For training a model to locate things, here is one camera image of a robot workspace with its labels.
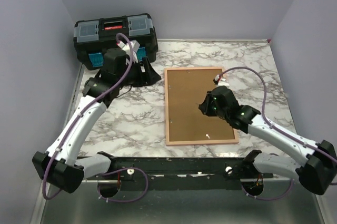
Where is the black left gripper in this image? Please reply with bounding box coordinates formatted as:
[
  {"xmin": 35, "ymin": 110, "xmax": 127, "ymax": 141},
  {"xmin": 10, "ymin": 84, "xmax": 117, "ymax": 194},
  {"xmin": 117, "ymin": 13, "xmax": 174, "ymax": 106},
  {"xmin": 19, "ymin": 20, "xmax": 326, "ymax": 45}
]
[{"xmin": 117, "ymin": 57, "xmax": 162, "ymax": 88}]

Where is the pink picture frame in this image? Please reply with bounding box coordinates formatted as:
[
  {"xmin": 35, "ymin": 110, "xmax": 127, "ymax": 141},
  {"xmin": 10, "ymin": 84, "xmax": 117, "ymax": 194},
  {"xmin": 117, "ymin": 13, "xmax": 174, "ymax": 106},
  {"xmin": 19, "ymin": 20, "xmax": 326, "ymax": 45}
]
[{"xmin": 164, "ymin": 67, "xmax": 239, "ymax": 145}]

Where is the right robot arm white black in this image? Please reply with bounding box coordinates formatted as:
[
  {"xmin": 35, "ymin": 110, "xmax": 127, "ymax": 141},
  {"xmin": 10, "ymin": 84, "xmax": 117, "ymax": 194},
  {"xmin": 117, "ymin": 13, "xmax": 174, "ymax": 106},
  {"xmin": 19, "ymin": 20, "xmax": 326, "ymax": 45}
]
[{"xmin": 199, "ymin": 86, "xmax": 336, "ymax": 195}]

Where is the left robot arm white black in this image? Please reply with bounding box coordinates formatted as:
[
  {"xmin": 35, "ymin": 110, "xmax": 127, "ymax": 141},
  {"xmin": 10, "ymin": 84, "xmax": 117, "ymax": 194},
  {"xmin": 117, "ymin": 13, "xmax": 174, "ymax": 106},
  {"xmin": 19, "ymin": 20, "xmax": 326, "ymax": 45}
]
[{"xmin": 32, "ymin": 48, "xmax": 161, "ymax": 193}]

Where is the black plastic toolbox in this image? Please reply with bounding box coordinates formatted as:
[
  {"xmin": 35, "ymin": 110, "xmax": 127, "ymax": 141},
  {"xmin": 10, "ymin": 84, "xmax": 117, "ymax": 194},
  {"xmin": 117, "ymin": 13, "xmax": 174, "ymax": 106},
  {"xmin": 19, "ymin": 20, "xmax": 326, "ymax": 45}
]
[{"xmin": 73, "ymin": 13, "xmax": 158, "ymax": 71}]

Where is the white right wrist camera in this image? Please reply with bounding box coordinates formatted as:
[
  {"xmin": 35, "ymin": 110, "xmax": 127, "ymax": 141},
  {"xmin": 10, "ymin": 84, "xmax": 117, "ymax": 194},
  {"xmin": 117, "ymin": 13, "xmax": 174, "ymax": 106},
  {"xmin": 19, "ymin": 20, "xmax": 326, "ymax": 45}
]
[{"xmin": 213, "ymin": 75, "xmax": 230, "ymax": 87}]

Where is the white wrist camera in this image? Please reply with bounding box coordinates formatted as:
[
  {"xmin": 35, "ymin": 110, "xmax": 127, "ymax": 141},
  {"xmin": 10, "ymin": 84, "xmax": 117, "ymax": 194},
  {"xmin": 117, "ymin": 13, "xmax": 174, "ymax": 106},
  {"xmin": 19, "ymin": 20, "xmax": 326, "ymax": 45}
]
[
  {"xmin": 213, "ymin": 75, "xmax": 230, "ymax": 87},
  {"xmin": 117, "ymin": 40, "xmax": 140, "ymax": 59}
]

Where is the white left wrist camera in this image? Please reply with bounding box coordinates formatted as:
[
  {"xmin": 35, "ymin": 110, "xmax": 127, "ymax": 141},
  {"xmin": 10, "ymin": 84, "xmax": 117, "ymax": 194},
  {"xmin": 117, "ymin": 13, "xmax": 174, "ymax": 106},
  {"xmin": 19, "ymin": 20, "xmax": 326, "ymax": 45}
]
[{"xmin": 117, "ymin": 40, "xmax": 140, "ymax": 59}]

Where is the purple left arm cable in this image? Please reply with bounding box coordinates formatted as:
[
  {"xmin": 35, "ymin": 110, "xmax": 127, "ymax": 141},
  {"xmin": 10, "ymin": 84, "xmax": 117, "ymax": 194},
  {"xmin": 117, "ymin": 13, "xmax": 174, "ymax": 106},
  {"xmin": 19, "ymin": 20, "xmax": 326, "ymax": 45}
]
[{"xmin": 42, "ymin": 33, "xmax": 150, "ymax": 203}]

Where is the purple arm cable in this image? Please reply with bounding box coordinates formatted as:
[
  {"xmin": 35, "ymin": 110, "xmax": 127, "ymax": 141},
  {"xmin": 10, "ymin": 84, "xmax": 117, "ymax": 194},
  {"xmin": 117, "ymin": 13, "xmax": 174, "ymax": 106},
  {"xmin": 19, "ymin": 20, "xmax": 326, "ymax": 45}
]
[
  {"xmin": 214, "ymin": 66, "xmax": 337, "ymax": 200},
  {"xmin": 42, "ymin": 33, "xmax": 150, "ymax": 203}
]

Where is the black mounting base plate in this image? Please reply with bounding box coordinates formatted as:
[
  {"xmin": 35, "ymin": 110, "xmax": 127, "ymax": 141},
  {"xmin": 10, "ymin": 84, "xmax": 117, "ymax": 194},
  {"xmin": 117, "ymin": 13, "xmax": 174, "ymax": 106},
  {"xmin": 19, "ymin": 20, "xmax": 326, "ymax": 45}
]
[{"xmin": 89, "ymin": 157, "xmax": 273, "ymax": 191}]

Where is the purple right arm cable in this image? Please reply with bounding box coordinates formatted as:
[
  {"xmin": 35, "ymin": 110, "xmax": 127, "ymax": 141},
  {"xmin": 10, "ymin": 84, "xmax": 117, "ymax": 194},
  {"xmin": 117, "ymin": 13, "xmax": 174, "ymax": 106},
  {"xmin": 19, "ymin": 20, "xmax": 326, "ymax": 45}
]
[{"xmin": 214, "ymin": 66, "xmax": 337, "ymax": 200}]

